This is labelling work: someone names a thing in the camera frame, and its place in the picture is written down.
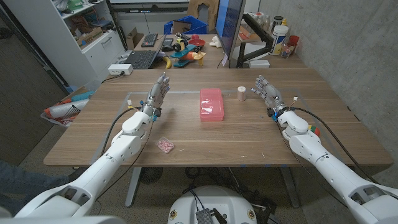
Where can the person's leg in jeans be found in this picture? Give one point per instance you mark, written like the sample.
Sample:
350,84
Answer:
28,183

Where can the white labelled canister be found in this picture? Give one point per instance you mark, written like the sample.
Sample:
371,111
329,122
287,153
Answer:
279,40

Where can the colourful toy airplane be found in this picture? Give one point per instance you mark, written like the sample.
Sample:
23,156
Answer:
188,53

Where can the red cup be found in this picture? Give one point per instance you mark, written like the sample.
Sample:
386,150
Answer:
293,42

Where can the large monitor screen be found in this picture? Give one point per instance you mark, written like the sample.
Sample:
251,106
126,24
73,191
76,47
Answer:
229,25

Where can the yellow banana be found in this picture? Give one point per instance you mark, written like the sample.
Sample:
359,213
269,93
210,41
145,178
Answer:
168,62

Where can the white robot torso base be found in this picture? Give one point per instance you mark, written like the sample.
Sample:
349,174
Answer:
212,206

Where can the pink plastic pencil case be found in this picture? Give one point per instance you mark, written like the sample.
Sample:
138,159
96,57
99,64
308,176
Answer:
211,104

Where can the bin of rolled items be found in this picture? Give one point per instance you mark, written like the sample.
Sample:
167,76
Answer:
66,109

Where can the white shelf cabinet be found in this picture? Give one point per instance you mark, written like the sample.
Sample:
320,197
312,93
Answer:
73,40

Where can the black keyboard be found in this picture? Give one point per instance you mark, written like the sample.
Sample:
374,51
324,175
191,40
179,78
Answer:
149,40

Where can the black computer mouse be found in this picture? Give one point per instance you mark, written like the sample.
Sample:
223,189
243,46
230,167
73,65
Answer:
167,48

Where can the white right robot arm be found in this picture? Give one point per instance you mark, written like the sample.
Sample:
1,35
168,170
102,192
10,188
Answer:
335,169

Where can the black laptop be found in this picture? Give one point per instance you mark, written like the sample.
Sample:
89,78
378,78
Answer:
142,58

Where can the red green orange ball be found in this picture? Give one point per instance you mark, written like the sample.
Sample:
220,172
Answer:
315,129

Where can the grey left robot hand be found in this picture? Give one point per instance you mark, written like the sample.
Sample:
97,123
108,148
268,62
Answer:
158,94

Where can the white flat box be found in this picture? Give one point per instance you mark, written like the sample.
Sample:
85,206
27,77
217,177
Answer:
259,63

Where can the small tray of pink pieces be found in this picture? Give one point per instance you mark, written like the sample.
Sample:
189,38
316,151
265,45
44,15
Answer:
165,145

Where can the white small figurine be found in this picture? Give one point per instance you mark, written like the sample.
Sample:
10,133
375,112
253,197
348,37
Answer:
215,41

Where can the cardboard box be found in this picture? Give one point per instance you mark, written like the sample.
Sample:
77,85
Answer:
134,38

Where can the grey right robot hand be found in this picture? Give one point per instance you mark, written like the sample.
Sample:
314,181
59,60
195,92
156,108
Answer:
270,95

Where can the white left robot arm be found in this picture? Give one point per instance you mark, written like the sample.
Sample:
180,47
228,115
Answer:
102,161

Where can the black lidded jar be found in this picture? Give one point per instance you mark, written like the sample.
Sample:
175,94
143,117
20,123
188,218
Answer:
277,21

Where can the blue plastic bin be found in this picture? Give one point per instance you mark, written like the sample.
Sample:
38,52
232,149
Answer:
186,25

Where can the red bowl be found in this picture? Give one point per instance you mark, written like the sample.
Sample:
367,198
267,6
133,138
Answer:
196,42

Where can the small wooden cylinder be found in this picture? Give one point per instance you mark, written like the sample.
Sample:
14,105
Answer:
241,93

